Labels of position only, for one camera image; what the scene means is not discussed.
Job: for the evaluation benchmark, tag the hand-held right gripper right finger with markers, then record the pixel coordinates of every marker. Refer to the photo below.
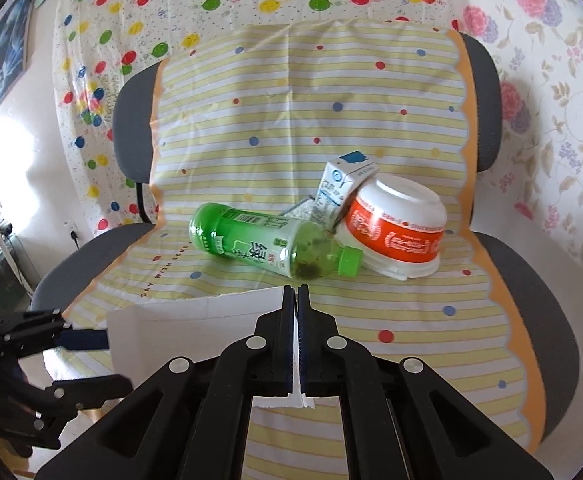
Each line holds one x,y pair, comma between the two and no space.
316,350

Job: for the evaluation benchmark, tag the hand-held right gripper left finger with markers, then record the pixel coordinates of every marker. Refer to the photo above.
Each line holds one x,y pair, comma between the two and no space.
281,350

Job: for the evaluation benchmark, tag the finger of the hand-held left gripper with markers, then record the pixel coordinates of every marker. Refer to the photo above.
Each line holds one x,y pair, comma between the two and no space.
84,341
86,390

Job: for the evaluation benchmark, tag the white tissue paper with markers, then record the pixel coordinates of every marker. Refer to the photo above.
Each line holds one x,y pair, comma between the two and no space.
181,330

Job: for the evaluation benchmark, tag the green tea bottle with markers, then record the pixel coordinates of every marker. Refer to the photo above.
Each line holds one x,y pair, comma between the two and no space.
251,240

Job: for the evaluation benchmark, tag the red white noodle bowl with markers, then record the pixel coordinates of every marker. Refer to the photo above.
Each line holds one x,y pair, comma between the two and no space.
401,240

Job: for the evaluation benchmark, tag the white blue milk carton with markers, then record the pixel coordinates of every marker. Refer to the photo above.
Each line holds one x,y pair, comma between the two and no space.
336,185

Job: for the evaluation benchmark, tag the yellow striped plastic cloth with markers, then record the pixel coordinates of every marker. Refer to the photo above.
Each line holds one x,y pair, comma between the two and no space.
271,135

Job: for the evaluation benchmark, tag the grey office chair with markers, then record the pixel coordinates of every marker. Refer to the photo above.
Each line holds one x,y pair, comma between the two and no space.
486,110

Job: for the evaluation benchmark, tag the floral printed sheet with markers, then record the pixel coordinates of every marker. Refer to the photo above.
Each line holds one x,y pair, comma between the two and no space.
546,110

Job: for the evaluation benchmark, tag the white wall socket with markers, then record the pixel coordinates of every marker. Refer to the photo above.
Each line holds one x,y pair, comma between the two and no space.
73,232

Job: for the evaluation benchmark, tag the blue wall poster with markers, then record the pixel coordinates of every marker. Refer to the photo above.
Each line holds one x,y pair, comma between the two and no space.
11,50

